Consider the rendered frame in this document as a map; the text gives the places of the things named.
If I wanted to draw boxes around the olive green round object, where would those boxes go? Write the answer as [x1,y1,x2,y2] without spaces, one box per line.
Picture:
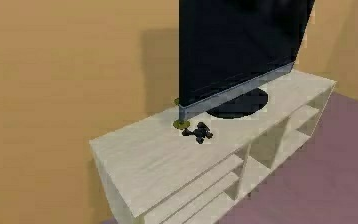
[172,97,192,130]

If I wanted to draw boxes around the small black figurine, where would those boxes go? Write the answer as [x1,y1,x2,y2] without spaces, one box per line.
[181,121,214,145]

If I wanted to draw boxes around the white television stand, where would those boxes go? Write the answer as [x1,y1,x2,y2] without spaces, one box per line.
[88,69,337,224]

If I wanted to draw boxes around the black flat television set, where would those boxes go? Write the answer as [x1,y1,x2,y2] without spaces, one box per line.
[178,0,316,122]

